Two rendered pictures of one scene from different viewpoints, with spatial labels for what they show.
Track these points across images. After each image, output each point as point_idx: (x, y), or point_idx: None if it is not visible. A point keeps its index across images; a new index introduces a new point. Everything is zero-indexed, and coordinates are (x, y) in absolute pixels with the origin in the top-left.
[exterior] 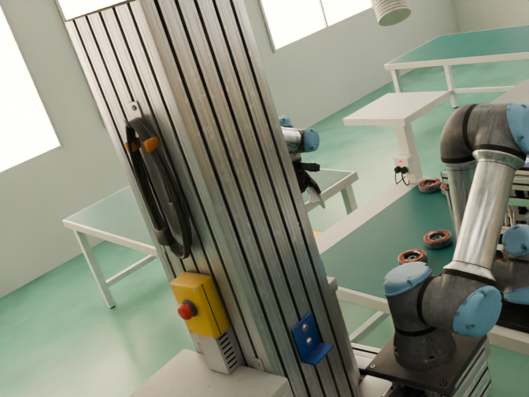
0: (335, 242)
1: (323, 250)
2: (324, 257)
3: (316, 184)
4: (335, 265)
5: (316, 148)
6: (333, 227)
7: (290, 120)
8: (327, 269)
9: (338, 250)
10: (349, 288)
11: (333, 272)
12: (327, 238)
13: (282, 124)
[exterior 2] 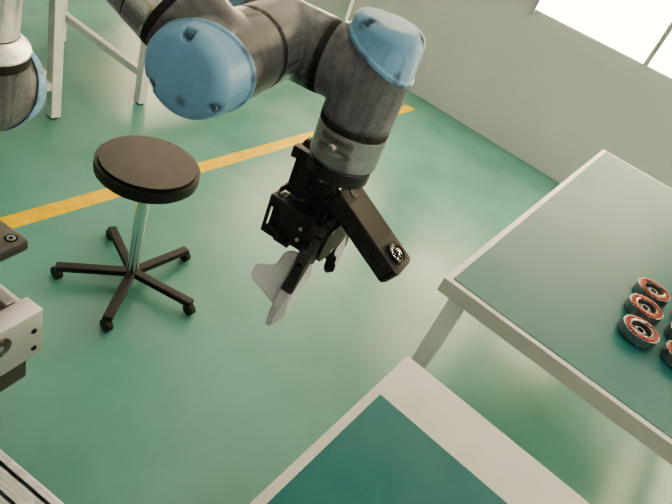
0: (495, 488)
1: (463, 460)
2: (427, 457)
3: (301, 267)
4: (386, 477)
5: (166, 103)
6: (565, 490)
7: (383, 50)
8: (374, 458)
9: (456, 491)
10: (275, 495)
11: (357, 468)
12: (515, 471)
13: (354, 28)
